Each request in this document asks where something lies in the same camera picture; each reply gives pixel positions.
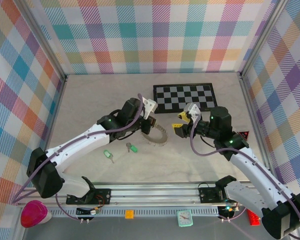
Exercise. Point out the aluminium mounting rail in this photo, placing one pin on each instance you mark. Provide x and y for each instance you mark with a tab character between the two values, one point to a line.
152	193

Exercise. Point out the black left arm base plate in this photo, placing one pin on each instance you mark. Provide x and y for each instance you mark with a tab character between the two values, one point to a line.
103	196

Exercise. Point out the black and grey chessboard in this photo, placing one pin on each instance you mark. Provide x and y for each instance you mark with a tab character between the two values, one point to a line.
185	97

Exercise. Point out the black and red triangle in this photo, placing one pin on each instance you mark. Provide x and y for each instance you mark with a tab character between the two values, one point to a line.
245	135

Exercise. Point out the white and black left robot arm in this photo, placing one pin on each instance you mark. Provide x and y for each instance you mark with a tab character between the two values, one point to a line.
77	147

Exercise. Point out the red toy brick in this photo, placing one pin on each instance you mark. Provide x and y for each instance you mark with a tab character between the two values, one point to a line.
252	218

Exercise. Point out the key with green tag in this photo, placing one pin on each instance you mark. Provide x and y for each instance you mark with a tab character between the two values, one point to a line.
133	149
106	153

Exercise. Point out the aluminium frame beam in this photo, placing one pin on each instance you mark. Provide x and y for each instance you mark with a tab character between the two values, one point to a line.
55	112
255	120

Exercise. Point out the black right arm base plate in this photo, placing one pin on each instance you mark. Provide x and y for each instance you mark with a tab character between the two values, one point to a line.
207	195

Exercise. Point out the orange toy brick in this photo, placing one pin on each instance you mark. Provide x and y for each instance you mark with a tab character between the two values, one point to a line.
129	214

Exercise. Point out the mint green clock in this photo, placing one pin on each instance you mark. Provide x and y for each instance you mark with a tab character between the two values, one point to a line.
184	218

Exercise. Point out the small black controller board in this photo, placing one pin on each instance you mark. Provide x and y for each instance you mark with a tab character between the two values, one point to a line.
88	212
227	211

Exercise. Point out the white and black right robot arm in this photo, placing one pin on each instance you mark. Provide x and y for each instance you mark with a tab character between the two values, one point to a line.
252	170

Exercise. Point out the aluminium frame post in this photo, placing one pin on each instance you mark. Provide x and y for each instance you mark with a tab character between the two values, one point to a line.
42	42
262	40

